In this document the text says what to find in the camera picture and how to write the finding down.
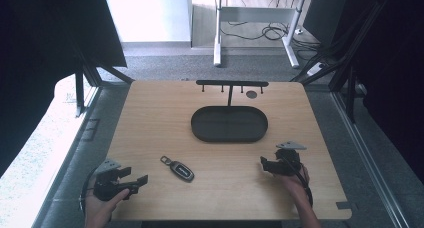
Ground dark floor outlet cover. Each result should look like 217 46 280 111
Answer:
80 118 101 143

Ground black key rack with tray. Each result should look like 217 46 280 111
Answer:
190 79 270 144

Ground black floor cables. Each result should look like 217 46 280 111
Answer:
219 19 323 61

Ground aluminium floor rail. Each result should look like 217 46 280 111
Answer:
331 90 413 228

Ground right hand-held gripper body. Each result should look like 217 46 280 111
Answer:
273 140 308 176

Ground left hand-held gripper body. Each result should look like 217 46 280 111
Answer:
94 158 140 202

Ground white board panel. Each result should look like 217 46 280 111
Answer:
104 0 194 44

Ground white power strip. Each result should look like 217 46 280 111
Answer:
306 61 327 77

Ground person's left hand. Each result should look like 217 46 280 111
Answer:
84 187 131 223

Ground white metal desk frame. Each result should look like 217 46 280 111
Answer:
213 0 306 69

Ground black metal stand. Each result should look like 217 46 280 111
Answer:
73 62 135 118
289 0 396 124

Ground person's right hand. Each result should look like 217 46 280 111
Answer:
277 165 311 203

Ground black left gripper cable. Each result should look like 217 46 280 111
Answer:
78 167 98 216

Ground black car key fob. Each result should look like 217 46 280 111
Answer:
159 155 196 184

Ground black curtain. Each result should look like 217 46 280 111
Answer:
0 0 128 178
331 0 424 184

